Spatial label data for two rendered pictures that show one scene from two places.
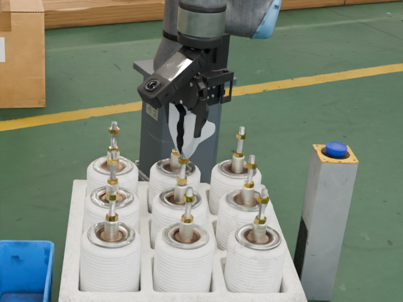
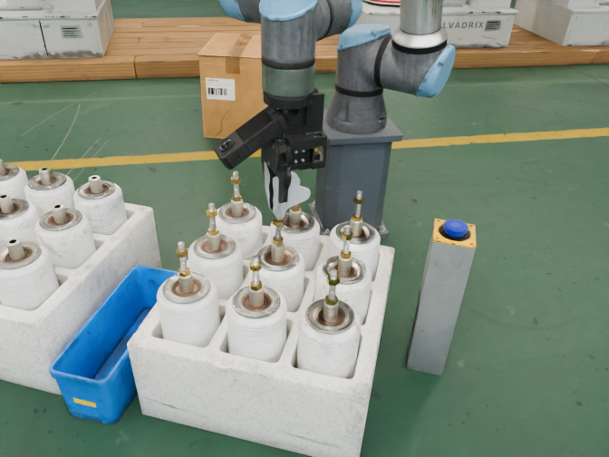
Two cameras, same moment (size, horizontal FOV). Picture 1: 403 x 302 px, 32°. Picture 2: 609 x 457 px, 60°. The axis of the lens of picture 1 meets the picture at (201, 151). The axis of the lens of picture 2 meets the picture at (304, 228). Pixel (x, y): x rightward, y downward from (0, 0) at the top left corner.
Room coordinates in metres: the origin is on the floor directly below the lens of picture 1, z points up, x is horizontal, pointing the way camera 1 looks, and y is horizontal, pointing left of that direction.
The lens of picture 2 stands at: (0.42, -0.27, 0.81)
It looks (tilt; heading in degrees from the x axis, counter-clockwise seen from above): 34 degrees down; 21
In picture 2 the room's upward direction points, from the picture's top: 2 degrees clockwise
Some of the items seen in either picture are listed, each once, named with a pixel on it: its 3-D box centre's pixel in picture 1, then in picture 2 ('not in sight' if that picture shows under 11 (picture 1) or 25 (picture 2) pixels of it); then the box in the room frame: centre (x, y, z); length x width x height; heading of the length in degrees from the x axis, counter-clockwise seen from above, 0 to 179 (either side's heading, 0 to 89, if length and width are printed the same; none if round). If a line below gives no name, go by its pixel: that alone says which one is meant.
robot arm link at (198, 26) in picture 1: (200, 20); (286, 77); (1.10, 0.02, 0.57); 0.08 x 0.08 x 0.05
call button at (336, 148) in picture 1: (336, 150); (455, 229); (1.20, -0.25, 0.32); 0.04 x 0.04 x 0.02
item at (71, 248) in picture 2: not in sight; (71, 257); (1.02, 0.45, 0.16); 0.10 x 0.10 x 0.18
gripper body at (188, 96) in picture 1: (200, 69); (291, 130); (1.10, 0.01, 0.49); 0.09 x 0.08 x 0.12; 136
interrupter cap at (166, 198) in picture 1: (180, 199); (277, 257); (1.08, 0.03, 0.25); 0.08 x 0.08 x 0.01
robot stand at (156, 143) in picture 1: (180, 127); (351, 175); (1.62, 0.06, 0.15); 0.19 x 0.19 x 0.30; 34
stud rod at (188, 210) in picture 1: (188, 208); (256, 276); (0.97, 0.01, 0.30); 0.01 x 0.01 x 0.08
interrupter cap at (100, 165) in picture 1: (113, 166); (237, 212); (1.18, 0.16, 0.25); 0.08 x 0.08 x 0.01
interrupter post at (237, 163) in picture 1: (237, 163); (355, 227); (1.22, -0.07, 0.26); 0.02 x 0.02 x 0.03
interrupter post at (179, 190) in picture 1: (180, 192); (277, 251); (1.08, 0.03, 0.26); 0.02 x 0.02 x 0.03
